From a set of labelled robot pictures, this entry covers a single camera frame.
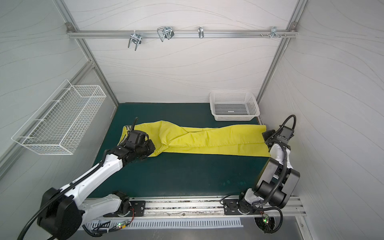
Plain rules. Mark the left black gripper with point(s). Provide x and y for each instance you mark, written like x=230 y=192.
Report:
x=132 y=135

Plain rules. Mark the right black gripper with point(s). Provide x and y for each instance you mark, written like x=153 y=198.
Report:
x=268 y=135

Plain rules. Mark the yellow long pants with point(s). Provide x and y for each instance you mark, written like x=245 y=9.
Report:
x=234 y=140

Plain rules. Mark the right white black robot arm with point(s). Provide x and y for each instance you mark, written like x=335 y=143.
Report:
x=278 y=178

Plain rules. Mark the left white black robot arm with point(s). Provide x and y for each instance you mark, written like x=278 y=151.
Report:
x=63 y=211

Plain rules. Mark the white plastic perforated basket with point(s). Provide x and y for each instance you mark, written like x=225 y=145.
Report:
x=233 y=106

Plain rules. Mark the dark green table mat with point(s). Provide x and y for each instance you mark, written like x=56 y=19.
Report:
x=172 y=174

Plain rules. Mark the metal U-bolt hook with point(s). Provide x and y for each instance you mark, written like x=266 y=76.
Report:
x=135 y=40

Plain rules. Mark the metal double hook clamp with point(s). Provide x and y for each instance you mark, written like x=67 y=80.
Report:
x=165 y=32

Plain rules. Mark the small metal hook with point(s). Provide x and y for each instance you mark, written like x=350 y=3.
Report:
x=201 y=32

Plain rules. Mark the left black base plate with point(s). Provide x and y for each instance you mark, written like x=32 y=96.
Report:
x=136 y=208

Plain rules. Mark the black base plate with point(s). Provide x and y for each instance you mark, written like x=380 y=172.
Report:
x=230 y=207
x=136 y=208

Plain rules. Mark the white wire wall basket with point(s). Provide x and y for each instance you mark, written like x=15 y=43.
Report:
x=58 y=126

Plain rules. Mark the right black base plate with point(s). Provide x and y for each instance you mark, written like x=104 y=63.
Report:
x=230 y=207

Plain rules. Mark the white slotted cable duct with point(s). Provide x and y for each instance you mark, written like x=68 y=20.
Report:
x=197 y=223

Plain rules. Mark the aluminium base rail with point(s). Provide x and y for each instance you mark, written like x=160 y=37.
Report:
x=184 y=207

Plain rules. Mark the metal bracket hook right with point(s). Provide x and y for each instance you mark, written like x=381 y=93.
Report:
x=273 y=34

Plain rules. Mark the horizontal aluminium rail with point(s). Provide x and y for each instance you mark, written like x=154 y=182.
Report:
x=179 y=34

